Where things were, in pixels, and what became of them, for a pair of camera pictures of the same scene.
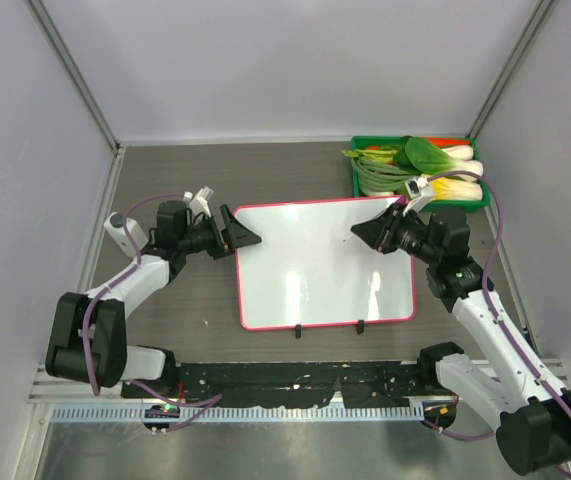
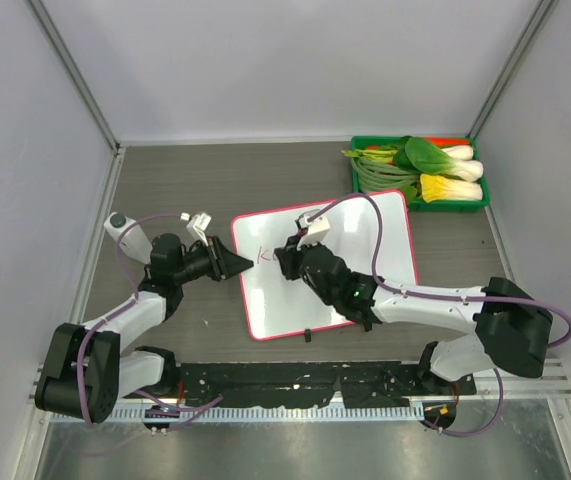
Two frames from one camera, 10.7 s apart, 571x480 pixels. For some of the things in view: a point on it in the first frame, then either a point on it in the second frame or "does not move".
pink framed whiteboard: x=311 y=270 does not move
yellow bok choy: x=452 y=189 does not move
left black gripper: x=233 y=236 -> x=224 y=264
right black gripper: x=380 y=233 -> x=289 y=256
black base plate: x=288 y=384 does not move
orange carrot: x=447 y=141 does not move
